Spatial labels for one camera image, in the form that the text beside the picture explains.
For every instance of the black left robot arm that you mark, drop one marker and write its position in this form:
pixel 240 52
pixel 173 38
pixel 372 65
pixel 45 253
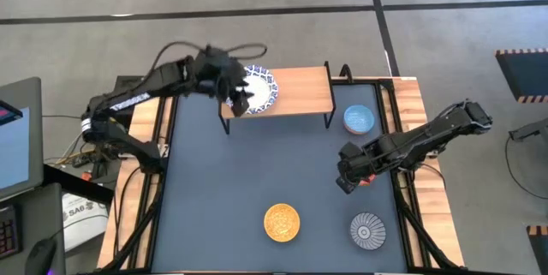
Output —
pixel 128 95

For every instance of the black side desk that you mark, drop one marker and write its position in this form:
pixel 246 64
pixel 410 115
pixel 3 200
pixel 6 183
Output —
pixel 43 215

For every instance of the black curved bracket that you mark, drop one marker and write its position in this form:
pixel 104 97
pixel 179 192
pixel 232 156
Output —
pixel 346 71

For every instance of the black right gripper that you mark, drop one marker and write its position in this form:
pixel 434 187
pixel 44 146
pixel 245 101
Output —
pixel 355 161

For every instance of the wooden shelf with black frame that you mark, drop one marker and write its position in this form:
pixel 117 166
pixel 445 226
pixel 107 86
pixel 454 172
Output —
pixel 299 91

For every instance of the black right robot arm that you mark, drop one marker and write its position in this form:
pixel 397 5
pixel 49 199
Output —
pixel 428 135

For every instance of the white printed bag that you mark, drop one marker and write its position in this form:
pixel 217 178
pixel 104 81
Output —
pixel 83 219

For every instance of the teal bowl with terracotta outside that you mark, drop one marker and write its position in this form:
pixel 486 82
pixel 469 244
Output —
pixel 359 118

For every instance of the yellow patterned bowl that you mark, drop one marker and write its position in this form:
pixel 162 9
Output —
pixel 281 222

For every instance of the black platform with hazard stripes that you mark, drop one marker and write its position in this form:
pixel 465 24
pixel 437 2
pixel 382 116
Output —
pixel 539 249
pixel 524 73

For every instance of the dark blue-grey table mat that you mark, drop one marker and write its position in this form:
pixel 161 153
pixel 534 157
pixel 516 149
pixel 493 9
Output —
pixel 257 168

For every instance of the black metal rig frame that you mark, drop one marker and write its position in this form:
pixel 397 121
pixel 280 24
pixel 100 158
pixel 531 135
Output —
pixel 147 206

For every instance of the blue white patterned plate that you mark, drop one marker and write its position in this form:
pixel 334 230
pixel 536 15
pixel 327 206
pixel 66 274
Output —
pixel 259 91

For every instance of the black keyboard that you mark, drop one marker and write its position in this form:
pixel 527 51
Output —
pixel 8 232

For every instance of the grey white patterned bowl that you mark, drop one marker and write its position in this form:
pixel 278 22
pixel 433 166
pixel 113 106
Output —
pixel 367 231

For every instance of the grey metal stand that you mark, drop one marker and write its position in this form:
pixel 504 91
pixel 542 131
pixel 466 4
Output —
pixel 528 130

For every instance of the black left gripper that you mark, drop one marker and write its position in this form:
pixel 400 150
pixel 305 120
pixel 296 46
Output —
pixel 216 71

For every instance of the grey monitor with blue screen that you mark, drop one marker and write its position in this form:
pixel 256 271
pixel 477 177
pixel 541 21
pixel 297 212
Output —
pixel 17 151

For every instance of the black computer mouse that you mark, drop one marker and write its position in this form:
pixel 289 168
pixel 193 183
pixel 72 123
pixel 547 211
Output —
pixel 40 258

